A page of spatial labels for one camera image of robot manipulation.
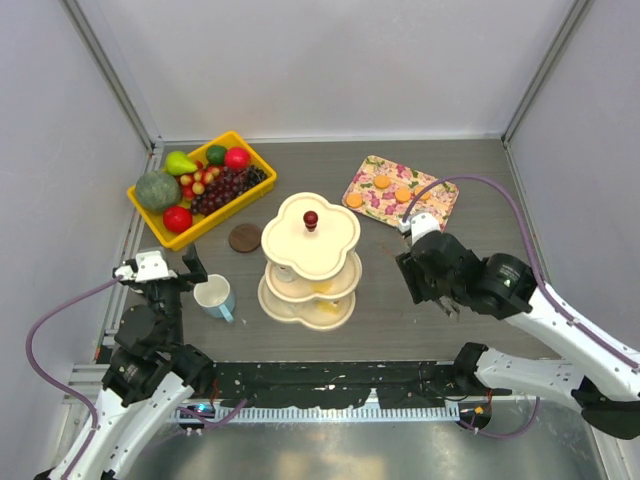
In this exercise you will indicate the yellow dome cake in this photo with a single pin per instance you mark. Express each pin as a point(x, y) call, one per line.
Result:
point(323, 287)

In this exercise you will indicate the red apple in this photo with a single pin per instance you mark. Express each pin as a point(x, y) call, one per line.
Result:
point(177, 219)
point(237, 158)

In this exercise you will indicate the green melon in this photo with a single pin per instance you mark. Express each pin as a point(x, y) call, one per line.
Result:
point(157, 190)

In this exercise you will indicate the blue white mug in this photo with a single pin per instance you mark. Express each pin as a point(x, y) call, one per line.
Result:
point(216, 297)

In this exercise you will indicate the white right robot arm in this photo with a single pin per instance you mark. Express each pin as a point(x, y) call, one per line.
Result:
point(596, 376)

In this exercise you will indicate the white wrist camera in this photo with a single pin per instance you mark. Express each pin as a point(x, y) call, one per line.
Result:
point(147, 266)
point(417, 226)

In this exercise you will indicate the cream three-tier cake stand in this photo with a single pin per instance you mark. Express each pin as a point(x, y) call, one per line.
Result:
point(317, 240)

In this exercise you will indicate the floral serving tray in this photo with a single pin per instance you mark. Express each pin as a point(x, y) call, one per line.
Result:
point(381, 205)

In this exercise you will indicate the yellow swiss roll cake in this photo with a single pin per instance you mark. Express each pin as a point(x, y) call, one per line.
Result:
point(332, 308)

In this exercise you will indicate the white cable duct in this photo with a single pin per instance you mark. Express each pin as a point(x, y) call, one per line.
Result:
point(370, 412)

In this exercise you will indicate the metal serving tongs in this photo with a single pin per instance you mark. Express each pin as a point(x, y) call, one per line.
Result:
point(450, 308)

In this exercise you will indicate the red apple back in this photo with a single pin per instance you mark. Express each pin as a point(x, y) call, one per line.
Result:
point(237, 158)

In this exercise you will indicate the green lime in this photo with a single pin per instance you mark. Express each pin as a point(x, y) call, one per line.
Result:
point(215, 155)

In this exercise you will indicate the red apple front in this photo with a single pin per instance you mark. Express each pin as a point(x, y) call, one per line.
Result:
point(177, 219)

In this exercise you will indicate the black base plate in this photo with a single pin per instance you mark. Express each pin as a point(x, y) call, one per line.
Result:
point(341, 385)

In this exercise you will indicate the grey white cream cake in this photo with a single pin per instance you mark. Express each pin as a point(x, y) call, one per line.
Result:
point(284, 274)

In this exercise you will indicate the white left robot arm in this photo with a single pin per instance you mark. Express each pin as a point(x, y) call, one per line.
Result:
point(151, 372)

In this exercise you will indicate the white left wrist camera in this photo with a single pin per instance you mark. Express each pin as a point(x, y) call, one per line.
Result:
point(147, 266)

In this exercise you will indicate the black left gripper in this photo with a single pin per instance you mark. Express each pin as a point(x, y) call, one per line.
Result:
point(197, 272)

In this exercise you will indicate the orange biscuit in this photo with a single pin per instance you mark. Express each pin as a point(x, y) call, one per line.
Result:
point(354, 200)
point(382, 182)
point(420, 195)
point(403, 195)

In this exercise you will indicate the brown round coaster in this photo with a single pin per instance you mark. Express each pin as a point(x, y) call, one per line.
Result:
point(245, 238)

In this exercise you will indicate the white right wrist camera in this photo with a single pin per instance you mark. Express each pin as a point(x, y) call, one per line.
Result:
point(417, 226)

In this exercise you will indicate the green pear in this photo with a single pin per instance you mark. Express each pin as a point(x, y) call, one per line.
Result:
point(178, 163)

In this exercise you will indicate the purple grape bunch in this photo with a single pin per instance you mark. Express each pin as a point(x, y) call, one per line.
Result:
point(229, 185)

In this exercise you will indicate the red yellow cherries cluster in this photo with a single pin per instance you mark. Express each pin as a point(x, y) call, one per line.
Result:
point(195, 184)

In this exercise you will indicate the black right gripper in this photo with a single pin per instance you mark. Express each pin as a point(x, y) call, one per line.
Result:
point(412, 270)

